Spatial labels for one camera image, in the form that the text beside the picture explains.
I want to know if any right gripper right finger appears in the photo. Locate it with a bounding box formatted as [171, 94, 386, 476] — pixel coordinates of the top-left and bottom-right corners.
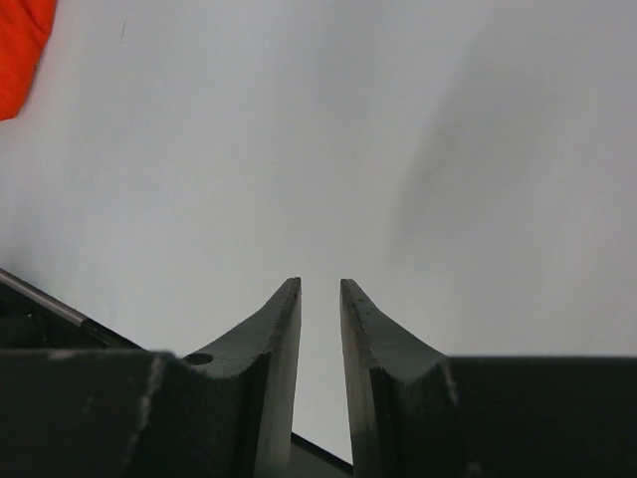
[340, 279, 636, 477]

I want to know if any orange t-shirt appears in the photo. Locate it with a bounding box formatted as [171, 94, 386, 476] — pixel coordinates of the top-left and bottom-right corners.
[0, 0, 58, 120]

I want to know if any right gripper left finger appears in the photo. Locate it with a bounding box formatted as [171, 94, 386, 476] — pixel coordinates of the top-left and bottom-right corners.
[0, 276, 303, 478]

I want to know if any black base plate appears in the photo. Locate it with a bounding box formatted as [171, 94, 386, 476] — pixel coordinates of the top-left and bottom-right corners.
[0, 267, 354, 478]

